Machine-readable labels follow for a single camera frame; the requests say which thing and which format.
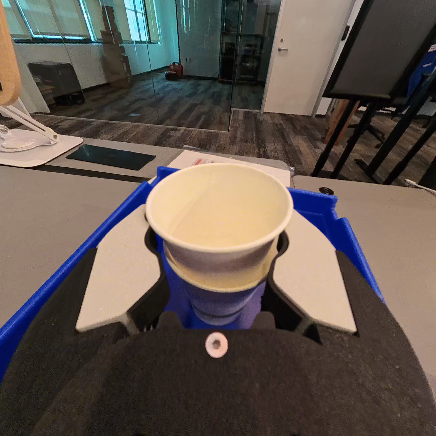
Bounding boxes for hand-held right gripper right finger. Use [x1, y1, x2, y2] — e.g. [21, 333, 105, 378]
[266, 211, 357, 334]

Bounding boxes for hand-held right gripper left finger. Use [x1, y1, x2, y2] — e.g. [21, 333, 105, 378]
[75, 204, 171, 334]

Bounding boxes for blue plastic bin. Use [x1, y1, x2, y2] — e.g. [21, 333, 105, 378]
[0, 166, 386, 383]

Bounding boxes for stack of white paper cups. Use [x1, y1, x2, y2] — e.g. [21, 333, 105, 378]
[163, 238, 277, 327]

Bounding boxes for green-striped white paper cup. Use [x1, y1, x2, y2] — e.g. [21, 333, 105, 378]
[145, 163, 294, 274]

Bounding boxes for laminated printed paper sheet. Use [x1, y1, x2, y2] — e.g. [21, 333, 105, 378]
[167, 149, 294, 188]

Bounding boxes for black monitor floor stand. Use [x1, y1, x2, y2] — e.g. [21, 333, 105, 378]
[312, 95, 436, 186]

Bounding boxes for black office chair base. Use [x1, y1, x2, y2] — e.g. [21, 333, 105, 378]
[351, 116, 386, 149]

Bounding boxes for dark low cabinet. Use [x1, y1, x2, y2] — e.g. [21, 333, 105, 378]
[28, 61, 86, 106]

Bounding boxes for stacked cardboard boxes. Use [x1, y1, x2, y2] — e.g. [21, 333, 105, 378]
[100, 5, 133, 89]

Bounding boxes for white door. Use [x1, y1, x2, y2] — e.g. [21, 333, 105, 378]
[263, 0, 357, 116]

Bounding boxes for blue jacket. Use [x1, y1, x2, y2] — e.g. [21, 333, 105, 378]
[407, 44, 436, 99]

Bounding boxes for black easel signboard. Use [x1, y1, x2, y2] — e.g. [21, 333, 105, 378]
[322, 0, 436, 99]

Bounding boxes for dark shelving unit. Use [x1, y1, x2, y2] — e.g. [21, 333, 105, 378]
[218, 0, 263, 84]

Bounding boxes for black desk cable flap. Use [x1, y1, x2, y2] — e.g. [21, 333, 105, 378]
[66, 144, 157, 171]

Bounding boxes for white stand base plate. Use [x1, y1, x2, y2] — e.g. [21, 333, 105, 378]
[0, 99, 84, 168]

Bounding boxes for white cable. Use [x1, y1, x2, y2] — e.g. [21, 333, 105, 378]
[405, 178, 436, 197]

